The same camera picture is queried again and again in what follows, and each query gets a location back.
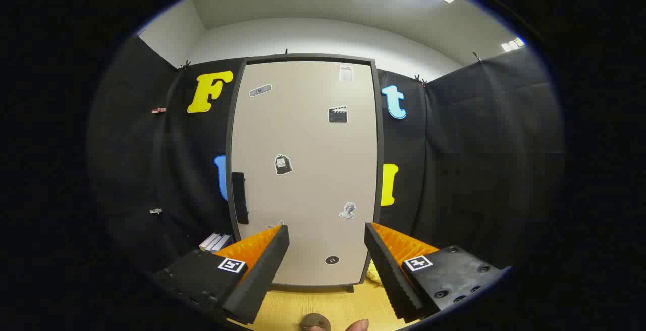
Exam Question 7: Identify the grey shoe cabinet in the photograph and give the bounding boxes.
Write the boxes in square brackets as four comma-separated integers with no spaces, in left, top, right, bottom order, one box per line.
[226,53,384,292]

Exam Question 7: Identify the brown fuzzy shoe with bow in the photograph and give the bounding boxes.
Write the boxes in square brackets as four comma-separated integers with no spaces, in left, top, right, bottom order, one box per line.
[300,313,332,331]

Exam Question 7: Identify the yellow ruffled object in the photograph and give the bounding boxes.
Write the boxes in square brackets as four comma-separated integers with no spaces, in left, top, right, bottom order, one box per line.
[366,259,383,286]

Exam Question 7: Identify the blue book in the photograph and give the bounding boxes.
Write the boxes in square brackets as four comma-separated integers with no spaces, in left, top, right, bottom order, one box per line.
[211,234,234,253]

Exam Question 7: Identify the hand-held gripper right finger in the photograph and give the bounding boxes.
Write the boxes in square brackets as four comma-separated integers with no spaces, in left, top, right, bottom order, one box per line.
[364,223,510,323]

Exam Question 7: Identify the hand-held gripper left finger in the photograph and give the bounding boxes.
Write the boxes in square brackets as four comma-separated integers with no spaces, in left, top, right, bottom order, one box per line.
[153,224,290,325]

